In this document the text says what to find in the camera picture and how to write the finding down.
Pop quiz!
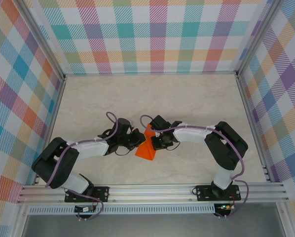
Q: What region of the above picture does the orange paper sheet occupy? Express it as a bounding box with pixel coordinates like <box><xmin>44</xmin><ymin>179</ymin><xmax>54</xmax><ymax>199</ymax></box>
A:
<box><xmin>134</xmin><ymin>123</ymin><xmax>157</xmax><ymax>161</ymax></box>

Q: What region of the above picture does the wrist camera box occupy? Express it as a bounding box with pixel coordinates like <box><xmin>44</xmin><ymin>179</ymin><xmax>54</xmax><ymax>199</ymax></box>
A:
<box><xmin>149</xmin><ymin>115</ymin><xmax>171</xmax><ymax>131</ymax></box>
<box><xmin>116</xmin><ymin>118</ymin><xmax>135</xmax><ymax>135</ymax></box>

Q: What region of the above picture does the aluminium side rail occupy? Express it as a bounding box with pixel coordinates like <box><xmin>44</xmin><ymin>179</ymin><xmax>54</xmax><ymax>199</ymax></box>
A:
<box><xmin>236</xmin><ymin>74</ymin><xmax>273</xmax><ymax>182</ymax></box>
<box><xmin>33</xmin><ymin>76</ymin><xmax>67</xmax><ymax>186</ymax></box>

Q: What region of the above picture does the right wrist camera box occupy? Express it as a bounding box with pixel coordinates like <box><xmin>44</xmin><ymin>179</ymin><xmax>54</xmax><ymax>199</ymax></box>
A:
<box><xmin>149</xmin><ymin>115</ymin><xmax>171</xmax><ymax>131</ymax></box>

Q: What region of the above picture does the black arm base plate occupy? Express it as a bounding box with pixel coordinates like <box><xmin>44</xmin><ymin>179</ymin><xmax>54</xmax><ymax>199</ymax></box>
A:
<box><xmin>195</xmin><ymin>185</ymin><xmax>241</xmax><ymax>202</ymax></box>
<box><xmin>64</xmin><ymin>186</ymin><xmax>110</xmax><ymax>203</ymax></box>

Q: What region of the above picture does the grey metal shelf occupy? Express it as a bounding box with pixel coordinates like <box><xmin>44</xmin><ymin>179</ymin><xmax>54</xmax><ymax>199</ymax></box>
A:
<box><xmin>20</xmin><ymin>214</ymin><xmax>288</xmax><ymax>237</ymax></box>

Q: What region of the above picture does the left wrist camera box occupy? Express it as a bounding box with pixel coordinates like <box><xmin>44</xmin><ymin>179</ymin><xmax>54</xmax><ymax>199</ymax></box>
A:
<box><xmin>116</xmin><ymin>118</ymin><xmax>135</xmax><ymax>135</ymax></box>

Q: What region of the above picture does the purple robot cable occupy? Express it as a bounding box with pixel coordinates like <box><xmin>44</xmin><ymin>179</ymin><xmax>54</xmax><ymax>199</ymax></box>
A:
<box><xmin>140</xmin><ymin>115</ymin><xmax>250</xmax><ymax>219</ymax></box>
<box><xmin>45</xmin><ymin>112</ymin><xmax>120</xmax><ymax>221</ymax></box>

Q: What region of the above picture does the thin aluminium wall rail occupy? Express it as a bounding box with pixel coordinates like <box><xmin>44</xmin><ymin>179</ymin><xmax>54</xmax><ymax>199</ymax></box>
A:
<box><xmin>63</xmin><ymin>71</ymin><xmax>238</xmax><ymax>78</ymax></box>

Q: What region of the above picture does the aluminium corner post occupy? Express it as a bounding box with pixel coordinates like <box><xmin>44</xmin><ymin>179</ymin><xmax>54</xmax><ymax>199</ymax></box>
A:
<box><xmin>15</xmin><ymin>0</ymin><xmax>67</xmax><ymax>81</ymax></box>
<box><xmin>236</xmin><ymin>0</ymin><xmax>286</xmax><ymax>79</ymax></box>

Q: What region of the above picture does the aluminium frame rail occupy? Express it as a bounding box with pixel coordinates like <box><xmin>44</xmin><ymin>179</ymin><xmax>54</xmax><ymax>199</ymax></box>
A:
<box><xmin>17</xmin><ymin>182</ymin><xmax>290</xmax><ymax>204</ymax></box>

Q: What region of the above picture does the slotted grey cable duct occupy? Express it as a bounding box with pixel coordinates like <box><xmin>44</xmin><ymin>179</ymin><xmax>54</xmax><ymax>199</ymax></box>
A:
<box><xmin>28</xmin><ymin>203</ymin><xmax>216</xmax><ymax>215</ymax></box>

